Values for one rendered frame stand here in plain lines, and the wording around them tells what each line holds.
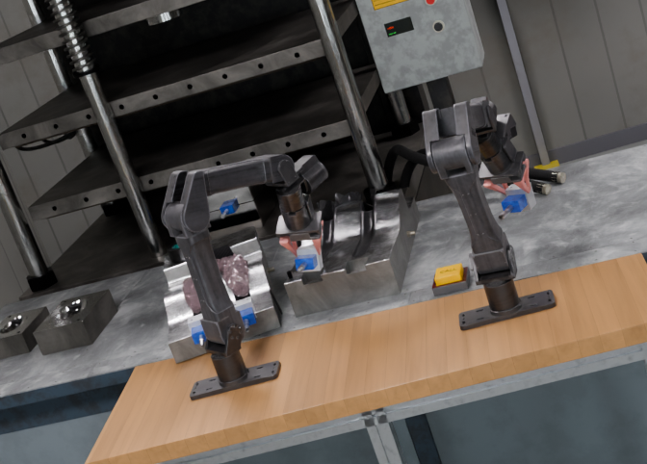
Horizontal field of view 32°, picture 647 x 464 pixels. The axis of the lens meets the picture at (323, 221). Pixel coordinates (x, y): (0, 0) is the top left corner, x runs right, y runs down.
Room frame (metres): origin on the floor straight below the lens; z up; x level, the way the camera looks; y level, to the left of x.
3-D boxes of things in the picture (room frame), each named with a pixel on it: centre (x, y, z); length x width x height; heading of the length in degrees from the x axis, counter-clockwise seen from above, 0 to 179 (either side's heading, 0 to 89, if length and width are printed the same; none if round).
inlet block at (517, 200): (2.36, -0.41, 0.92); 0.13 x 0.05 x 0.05; 141
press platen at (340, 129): (3.72, 0.25, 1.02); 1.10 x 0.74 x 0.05; 74
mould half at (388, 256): (2.66, -0.06, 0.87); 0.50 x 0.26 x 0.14; 164
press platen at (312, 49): (3.72, 0.25, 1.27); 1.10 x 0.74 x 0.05; 74
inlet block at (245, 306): (2.41, 0.24, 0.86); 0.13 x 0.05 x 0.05; 1
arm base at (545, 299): (2.11, -0.30, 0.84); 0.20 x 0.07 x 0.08; 79
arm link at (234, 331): (2.23, 0.29, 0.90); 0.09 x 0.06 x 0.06; 35
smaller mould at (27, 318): (2.95, 0.90, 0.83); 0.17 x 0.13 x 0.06; 164
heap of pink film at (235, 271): (2.68, 0.30, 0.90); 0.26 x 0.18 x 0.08; 1
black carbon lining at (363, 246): (2.65, -0.04, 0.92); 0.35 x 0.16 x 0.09; 164
